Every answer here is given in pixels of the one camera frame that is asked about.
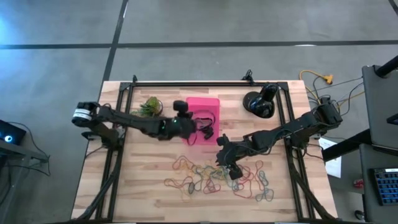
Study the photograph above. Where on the black diagonal bar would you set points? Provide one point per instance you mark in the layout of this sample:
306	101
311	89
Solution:
345	144

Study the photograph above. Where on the black wide rubber band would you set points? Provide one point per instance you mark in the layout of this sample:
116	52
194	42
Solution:
209	134

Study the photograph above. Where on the yellow rubber band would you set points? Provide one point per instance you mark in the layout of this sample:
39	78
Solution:
186	197

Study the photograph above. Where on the black desk lamp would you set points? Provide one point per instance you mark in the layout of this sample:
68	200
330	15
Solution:
259	105

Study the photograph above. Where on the backlit black keyboard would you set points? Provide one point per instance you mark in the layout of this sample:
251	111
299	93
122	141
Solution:
387	186

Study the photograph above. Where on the small red object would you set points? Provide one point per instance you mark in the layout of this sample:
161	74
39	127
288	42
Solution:
358	183

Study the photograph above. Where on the white paper sheet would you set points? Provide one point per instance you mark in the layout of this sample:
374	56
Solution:
334	168

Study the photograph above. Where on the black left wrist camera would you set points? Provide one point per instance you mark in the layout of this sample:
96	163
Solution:
180	106

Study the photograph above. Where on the black flat device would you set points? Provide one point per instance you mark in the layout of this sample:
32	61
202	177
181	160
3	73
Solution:
392	119

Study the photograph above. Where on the dark grey oval rubber band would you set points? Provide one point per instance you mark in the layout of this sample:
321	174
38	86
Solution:
191	188

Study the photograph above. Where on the grey desk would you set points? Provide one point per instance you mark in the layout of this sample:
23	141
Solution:
382	158

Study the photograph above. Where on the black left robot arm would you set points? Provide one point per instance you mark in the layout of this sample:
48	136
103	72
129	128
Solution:
130	119

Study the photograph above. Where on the black aluminium table frame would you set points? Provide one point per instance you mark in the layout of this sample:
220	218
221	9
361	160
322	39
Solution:
202	84

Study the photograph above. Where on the grey-blue rubber band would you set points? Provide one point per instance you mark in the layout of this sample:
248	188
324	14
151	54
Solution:
264	199

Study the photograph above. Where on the grey side stand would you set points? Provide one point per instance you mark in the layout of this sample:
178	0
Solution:
18	152

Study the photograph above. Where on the small potted green plant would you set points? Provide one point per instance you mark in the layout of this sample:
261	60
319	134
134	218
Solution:
150	107

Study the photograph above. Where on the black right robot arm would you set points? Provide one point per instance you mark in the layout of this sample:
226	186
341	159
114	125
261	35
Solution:
295	127

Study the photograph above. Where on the orange-red rubber band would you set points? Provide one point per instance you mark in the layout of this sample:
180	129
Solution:
174	185

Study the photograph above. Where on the black computer mouse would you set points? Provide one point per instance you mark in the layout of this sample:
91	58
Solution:
360	215

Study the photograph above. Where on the silver mounting plate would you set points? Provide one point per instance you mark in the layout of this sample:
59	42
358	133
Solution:
122	132

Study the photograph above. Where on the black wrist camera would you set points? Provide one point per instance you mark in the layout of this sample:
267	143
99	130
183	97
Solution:
222	140
180	106

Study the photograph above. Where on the black pole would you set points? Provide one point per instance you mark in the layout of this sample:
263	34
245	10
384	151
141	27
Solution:
387	67

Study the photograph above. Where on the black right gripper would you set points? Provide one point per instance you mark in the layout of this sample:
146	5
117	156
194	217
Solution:
236	155

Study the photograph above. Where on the large red rubber band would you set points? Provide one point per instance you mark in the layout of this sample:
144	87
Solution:
245	197

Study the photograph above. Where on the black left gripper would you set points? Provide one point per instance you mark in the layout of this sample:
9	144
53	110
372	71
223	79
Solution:
174	128

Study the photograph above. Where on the grey side table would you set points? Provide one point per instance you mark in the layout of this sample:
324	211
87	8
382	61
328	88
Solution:
382	102

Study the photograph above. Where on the pink translucent plastic bin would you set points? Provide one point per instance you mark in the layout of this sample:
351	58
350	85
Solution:
202	102

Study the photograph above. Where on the black device with blue light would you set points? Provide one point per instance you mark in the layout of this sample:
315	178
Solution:
12	132

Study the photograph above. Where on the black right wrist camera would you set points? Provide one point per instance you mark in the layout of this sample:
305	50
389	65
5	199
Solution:
222	140

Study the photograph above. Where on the teal rubber band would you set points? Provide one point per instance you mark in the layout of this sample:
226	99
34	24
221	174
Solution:
222	178
202	170

